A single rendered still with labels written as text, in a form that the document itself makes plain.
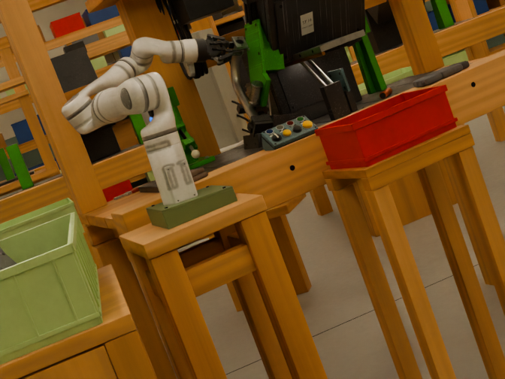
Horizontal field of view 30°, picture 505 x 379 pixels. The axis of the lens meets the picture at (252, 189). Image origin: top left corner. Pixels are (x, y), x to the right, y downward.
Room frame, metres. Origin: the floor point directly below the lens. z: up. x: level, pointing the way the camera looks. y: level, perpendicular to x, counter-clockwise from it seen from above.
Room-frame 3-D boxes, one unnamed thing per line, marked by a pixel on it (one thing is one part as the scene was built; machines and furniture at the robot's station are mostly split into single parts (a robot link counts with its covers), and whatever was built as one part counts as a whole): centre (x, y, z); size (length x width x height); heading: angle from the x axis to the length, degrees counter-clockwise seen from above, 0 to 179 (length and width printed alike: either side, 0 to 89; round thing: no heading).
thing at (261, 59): (3.01, -0.19, 1.17); 0.13 x 0.12 x 0.20; 110
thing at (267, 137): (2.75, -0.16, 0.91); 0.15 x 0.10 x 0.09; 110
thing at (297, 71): (3.26, -0.29, 1.07); 0.30 x 0.18 x 0.34; 110
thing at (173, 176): (2.40, 0.18, 0.98); 0.09 x 0.09 x 0.17; 22
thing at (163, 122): (2.40, 0.17, 1.14); 0.09 x 0.09 x 0.17; 29
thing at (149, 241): (2.39, 0.18, 0.83); 0.32 x 0.32 x 0.04; 17
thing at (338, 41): (3.03, -0.34, 1.11); 0.39 x 0.16 x 0.03; 20
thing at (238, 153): (3.10, -0.24, 0.89); 1.10 x 0.42 x 0.02; 110
